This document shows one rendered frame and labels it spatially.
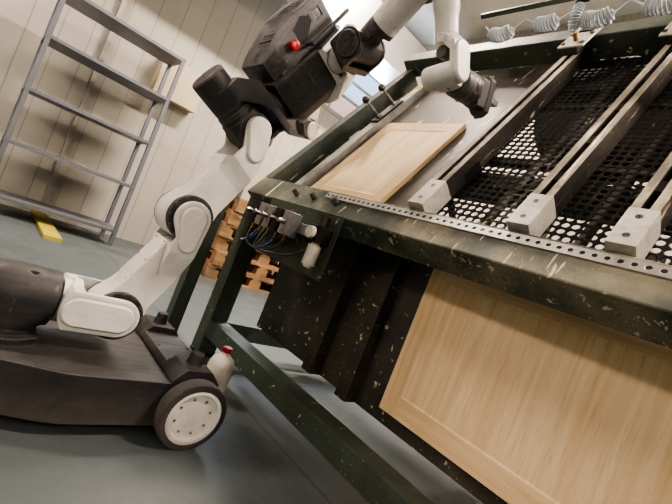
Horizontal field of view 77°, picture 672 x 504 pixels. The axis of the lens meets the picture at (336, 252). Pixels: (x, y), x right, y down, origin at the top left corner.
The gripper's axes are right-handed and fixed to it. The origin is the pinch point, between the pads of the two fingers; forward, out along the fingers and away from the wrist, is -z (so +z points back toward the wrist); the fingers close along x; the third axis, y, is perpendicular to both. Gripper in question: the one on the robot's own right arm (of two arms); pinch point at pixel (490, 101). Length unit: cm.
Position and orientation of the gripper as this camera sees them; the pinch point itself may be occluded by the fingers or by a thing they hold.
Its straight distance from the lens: 147.6
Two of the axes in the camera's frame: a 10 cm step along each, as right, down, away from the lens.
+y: -6.1, -2.4, 7.6
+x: 2.2, -9.7, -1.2
